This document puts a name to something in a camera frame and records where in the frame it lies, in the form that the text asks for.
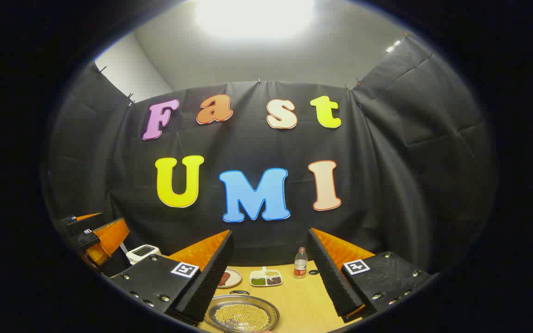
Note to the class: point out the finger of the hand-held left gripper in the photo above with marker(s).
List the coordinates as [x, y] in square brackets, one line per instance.
[109, 238]
[81, 218]

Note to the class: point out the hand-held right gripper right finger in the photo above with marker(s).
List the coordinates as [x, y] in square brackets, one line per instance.
[331, 277]

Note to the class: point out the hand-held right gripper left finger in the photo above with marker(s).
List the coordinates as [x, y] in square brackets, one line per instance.
[211, 277]

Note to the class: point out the stainless steel pot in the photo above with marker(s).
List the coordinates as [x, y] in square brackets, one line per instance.
[257, 301]

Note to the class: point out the brown meat patty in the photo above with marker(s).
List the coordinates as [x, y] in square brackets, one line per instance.
[224, 278]

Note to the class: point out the white round plate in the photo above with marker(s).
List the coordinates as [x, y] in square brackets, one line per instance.
[235, 278]

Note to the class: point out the clear plastic water bottle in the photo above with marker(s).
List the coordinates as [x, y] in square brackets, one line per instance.
[300, 266]

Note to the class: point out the white toaster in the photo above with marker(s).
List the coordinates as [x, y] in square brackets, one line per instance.
[142, 256]

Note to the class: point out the pile of green mung beans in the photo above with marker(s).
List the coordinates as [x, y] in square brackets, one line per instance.
[258, 281]

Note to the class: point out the pile of soybeans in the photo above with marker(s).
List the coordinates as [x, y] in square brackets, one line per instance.
[242, 317]

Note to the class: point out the white divided dish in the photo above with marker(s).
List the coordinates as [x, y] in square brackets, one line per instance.
[266, 274]

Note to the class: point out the pile of dark beans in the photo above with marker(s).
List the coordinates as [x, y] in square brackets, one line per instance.
[274, 280]

